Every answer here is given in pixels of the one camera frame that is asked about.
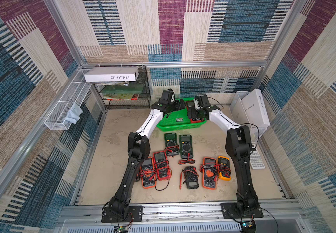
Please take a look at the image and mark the yellow multimeter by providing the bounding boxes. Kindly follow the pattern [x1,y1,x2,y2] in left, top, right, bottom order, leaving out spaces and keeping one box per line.
[217,156,231,181]

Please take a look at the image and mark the green book on shelf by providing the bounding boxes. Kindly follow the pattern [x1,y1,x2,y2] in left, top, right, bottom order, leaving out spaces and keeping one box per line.
[100,84,145,94]

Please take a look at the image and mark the orange multimeter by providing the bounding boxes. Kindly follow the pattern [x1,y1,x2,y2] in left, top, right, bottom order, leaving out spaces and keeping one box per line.
[200,157,218,190]
[139,157,156,189]

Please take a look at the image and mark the white box right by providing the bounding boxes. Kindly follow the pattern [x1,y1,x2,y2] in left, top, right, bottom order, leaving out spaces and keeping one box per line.
[241,89,270,128]

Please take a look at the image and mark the white wire wall basket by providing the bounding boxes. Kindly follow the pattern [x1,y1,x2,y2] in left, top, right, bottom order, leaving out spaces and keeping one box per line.
[45,69,91,131]

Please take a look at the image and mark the white folio box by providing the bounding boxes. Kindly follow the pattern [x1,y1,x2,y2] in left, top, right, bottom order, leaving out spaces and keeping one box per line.
[84,67,139,83]

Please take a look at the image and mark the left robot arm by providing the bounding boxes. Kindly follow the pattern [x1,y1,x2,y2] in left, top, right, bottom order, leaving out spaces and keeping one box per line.
[101,89,185,223]

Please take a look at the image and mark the white calculator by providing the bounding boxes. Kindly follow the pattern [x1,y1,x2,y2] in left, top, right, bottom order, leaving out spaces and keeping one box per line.
[250,144,266,170]

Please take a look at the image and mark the black clamp multimeter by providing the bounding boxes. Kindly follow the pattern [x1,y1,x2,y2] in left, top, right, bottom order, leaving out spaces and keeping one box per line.
[183,166,199,189]

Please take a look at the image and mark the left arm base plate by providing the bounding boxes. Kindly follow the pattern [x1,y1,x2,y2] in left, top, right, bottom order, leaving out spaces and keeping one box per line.
[101,205,143,223]

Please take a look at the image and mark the red black probe leads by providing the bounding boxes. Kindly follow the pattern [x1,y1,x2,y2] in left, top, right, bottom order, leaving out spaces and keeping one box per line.
[178,159,196,165]

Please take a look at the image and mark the green plastic basket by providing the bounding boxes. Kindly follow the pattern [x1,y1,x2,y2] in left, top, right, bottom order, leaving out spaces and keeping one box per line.
[157,103,206,132]

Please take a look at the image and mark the clear plastic bin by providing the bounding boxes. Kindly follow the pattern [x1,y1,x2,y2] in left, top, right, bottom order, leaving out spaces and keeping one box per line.
[230,91,268,144]

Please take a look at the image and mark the green multimeter left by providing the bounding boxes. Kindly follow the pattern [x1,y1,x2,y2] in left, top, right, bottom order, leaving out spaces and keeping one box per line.
[164,133,180,157]

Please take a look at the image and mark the dark green multimeter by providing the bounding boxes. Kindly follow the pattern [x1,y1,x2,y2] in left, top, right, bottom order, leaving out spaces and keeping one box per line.
[179,135,194,159]

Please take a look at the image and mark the black wire shelf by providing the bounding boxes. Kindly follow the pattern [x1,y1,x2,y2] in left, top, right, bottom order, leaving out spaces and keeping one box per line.
[95,66,151,110]

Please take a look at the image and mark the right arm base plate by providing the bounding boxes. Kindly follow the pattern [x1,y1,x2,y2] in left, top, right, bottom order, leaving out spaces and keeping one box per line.
[220,202,264,219]

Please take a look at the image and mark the red multimeter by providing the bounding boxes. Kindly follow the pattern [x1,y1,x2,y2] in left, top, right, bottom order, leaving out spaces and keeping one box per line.
[152,151,171,181]
[186,101,202,123]

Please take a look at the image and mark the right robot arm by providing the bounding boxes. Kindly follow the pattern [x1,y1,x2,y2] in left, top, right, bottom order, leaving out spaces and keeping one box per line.
[187,95,264,219]

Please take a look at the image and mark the light blue cloth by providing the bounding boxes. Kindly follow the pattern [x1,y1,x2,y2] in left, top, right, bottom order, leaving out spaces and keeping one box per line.
[64,103,83,125]

